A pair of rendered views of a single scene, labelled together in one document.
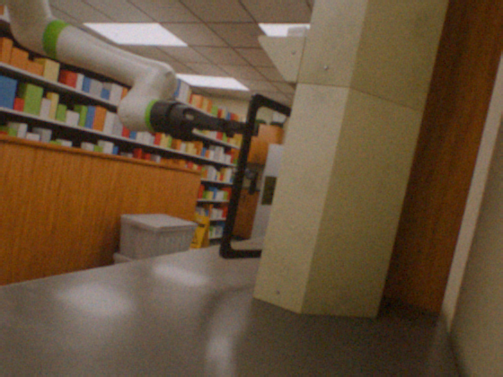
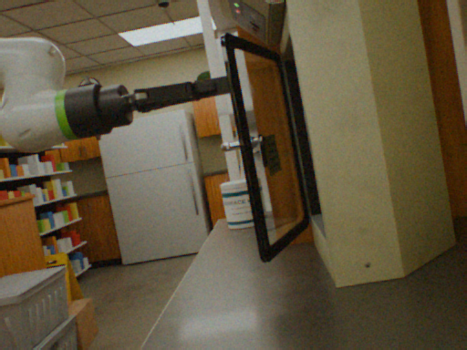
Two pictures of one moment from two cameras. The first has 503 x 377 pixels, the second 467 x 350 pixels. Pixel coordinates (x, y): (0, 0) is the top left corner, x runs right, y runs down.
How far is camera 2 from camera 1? 0.34 m
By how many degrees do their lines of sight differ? 20
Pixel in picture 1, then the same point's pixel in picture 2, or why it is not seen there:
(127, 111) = (25, 123)
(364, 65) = not seen: outside the picture
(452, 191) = (441, 79)
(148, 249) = (17, 333)
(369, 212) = (415, 128)
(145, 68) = (14, 53)
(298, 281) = (387, 240)
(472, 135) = (438, 13)
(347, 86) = not seen: outside the picture
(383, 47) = not seen: outside the picture
